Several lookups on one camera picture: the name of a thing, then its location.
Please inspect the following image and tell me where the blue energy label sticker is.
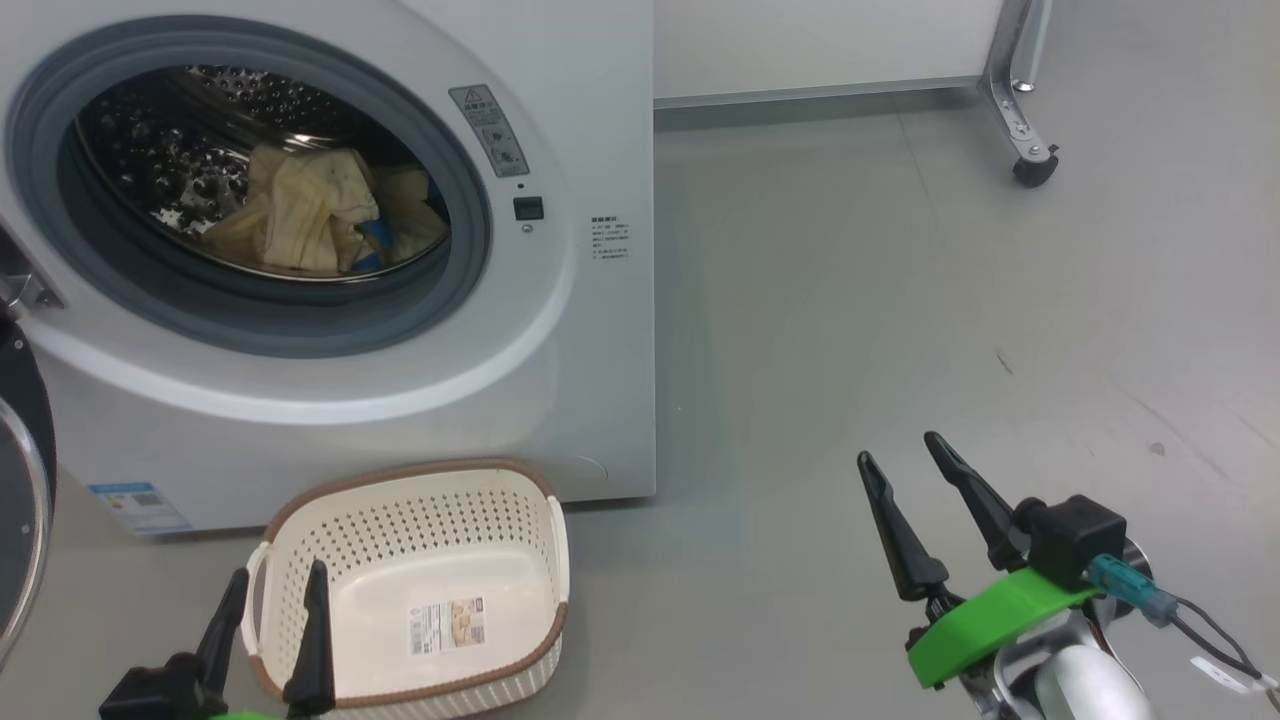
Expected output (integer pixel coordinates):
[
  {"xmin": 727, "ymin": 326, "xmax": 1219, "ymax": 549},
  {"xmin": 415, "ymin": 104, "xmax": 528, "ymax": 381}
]
[{"xmin": 88, "ymin": 482, "xmax": 193, "ymax": 536}]

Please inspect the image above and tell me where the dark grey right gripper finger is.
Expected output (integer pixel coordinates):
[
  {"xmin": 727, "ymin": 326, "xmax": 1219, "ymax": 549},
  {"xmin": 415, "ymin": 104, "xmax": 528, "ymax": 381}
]
[
  {"xmin": 923, "ymin": 431, "xmax": 1021, "ymax": 571},
  {"xmin": 857, "ymin": 451, "xmax": 951, "ymax": 603}
]

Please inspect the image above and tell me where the yellow garment with blue cuffs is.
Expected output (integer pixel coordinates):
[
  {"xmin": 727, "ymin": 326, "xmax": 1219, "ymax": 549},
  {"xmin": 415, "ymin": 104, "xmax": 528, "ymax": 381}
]
[{"xmin": 200, "ymin": 142, "xmax": 386, "ymax": 276}]

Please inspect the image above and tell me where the grey warning sticker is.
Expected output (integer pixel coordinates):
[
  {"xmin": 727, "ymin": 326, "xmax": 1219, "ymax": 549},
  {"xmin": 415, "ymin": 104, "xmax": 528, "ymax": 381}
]
[{"xmin": 448, "ymin": 84, "xmax": 531, "ymax": 179}]

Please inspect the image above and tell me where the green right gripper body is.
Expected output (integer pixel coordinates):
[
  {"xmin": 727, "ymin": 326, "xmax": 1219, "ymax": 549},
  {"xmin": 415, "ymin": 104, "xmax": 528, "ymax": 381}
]
[{"xmin": 905, "ymin": 567, "xmax": 1101, "ymax": 691}]

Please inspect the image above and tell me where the cream perforated laundry basket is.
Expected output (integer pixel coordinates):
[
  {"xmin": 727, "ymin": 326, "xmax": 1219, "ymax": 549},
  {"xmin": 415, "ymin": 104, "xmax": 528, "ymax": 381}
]
[{"xmin": 240, "ymin": 458, "xmax": 571, "ymax": 720}]

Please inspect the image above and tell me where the grey metal leg with caster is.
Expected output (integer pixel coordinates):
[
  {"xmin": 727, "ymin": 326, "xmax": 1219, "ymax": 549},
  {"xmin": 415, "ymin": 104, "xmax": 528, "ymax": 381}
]
[{"xmin": 980, "ymin": 0, "xmax": 1061, "ymax": 189}]

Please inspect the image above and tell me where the basket product label sticker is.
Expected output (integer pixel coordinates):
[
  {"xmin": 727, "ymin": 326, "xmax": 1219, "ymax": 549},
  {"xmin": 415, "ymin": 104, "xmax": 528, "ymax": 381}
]
[{"xmin": 408, "ymin": 597, "xmax": 487, "ymax": 656}]

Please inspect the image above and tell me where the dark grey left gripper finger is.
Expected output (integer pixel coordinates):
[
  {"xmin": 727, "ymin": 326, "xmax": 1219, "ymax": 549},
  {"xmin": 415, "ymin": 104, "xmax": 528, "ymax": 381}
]
[
  {"xmin": 195, "ymin": 568, "xmax": 251, "ymax": 691},
  {"xmin": 283, "ymin": 558, "xmax": 337, "ymax": 716}
]

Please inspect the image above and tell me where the white front-load washing machine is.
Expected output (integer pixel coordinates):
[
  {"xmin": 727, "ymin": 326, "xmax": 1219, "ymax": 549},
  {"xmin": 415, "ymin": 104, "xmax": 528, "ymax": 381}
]
[{"xmin": 0, "ymin": 0, "xmax": 657, "ymax": 536}]

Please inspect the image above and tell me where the yellow garment with duck print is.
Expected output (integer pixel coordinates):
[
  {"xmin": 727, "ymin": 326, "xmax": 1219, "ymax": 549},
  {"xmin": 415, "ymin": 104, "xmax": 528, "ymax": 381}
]
[{"xmin": 375, "ymin": 165, "xmax": 451, "ymax": 266}]

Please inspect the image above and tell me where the black text notice sticker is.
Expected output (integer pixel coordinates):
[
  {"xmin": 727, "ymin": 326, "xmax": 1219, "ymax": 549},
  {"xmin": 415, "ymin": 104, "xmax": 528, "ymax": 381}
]
[{"xmin": 590, "ymin": 214, "xmax": 631, "ymax": 263}]

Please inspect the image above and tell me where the dark round glass washer door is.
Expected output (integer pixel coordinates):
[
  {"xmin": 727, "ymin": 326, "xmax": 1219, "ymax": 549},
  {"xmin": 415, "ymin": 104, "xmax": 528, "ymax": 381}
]
[{"xmin": 0, "ymin": 225, "xmax": 58, "ymax": 666}]

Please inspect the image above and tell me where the white partition panel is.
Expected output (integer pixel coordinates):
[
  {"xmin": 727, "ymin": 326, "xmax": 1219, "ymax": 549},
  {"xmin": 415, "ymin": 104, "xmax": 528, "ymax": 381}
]
[{"xmin": 653, "ymin": 0, "xmax": 1006, "ymax": 103}]

